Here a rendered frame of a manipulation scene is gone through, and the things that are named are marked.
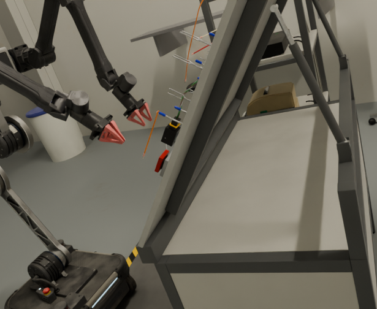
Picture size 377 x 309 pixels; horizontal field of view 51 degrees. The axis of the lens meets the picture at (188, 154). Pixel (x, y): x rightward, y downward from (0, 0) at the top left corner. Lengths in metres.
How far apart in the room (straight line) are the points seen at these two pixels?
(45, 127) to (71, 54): 1.12
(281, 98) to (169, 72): 2.80
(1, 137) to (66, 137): 3.43
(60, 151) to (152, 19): 2.07
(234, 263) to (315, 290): 0.22
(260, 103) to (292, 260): 1.34
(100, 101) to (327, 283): 4.93
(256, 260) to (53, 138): 4.49
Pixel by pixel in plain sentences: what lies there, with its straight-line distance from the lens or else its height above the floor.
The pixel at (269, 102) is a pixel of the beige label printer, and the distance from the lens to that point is 2.29.
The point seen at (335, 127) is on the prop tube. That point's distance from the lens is 1.06.
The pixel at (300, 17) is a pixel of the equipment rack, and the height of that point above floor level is 1.23.
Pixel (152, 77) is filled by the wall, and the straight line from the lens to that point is 5.07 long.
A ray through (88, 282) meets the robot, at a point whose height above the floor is 0.24.
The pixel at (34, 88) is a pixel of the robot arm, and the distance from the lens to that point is 1.39.
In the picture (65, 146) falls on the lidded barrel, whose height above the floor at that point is 0.18.
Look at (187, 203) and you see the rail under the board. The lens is 1.45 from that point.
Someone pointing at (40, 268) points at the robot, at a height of 0.39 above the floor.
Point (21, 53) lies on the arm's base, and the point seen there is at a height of 1.47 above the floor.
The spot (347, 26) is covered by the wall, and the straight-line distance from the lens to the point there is 4.11.
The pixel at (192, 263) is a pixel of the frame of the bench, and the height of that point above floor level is 0.80.
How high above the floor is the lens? 1.51
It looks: 22 degrees down
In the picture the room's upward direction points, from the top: 19 degrees counter-clockwise
